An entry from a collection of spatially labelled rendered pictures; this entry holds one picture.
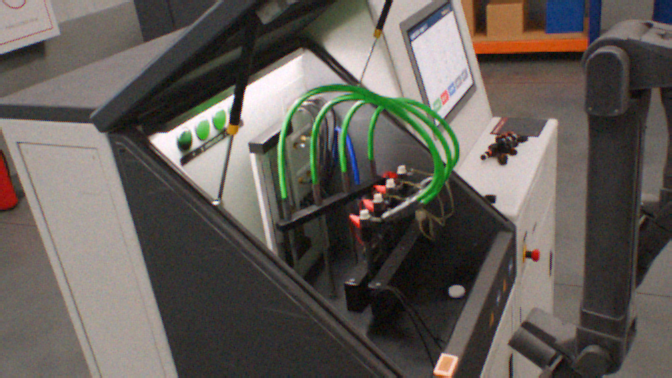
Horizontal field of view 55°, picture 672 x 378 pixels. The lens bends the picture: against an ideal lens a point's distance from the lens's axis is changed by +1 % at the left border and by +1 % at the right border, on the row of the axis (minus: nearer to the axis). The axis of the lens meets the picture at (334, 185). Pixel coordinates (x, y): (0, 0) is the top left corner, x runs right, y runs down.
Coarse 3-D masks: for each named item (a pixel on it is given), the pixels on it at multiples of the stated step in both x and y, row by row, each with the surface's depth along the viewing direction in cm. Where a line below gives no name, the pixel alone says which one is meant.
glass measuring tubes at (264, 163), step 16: (272, 128) 154; (288, 128) 156; (256, 144) 146; (272, 144) 150; (288, 144) 158; (256, 160) 149; (272, 160) 152; (288, 160) 159; (256, 176) 151; (272, 176) 155; (288, 176) 162; (272, 192) 153; (288, 192) 160; (272, 208) 154; (272, 224) 157; (272, 240) 159; (288, 240) 162; (304, 240) 169; (288, 256) 163
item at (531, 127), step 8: (504, 120) 224; (512, 120) 223; (520, 120) 222; (528, 120) 221; (536, 120) 220; (544, 120) 219; (496, 128) 218; (504, 128) 217; (512, 128) 216; (520, 128) 215; (528, 128) 214; (536, 128) 214; (528, 136) 209; (536, 136) 208
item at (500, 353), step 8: (512, 288) 169; (512, 296) 168; (512, 304) 169; (504, 312) 160; (512, 312) 170; (504, 320) 160; (512, 320) 171; (504, 328) 162; (512, 328) 172; (496, 336) 153; (504, 336) 162; (496, 344) 153; (504, 344) 163; (488, 352) 148; (496, 352) 155; (504, 352) 164; (512, 352) 175; (488, 360) 146; (496, 360) 155; (504, 360) 165; (512, 360) 173; (488, 368) 147; (496, 368) 156; (504, 368) 166; (512, 368) 174; (480, 376) 141; (488, 376) 148; (496, 376) 157; (504, 376) 167; (512, 376) 175
